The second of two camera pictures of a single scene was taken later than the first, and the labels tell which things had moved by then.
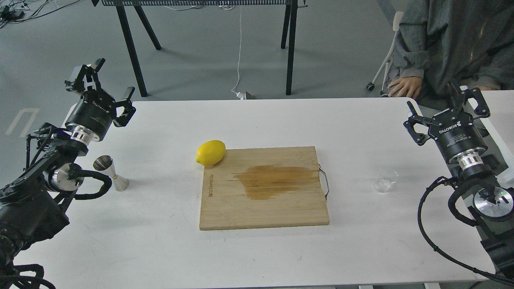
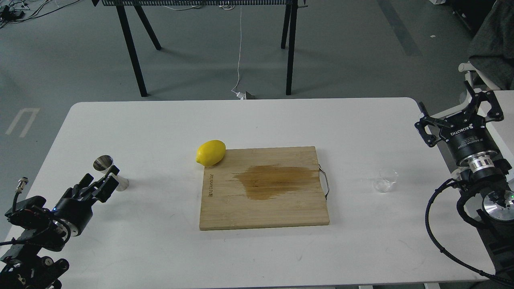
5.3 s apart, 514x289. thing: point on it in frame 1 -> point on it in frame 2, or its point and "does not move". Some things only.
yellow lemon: [211, 152] does not move
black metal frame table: [290, 18] does not move
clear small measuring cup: [387, 176] does not move
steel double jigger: [105, 163] does not move
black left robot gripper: [92, 117] -> [73, 214]
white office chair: [370, 86] -> [468, 68]
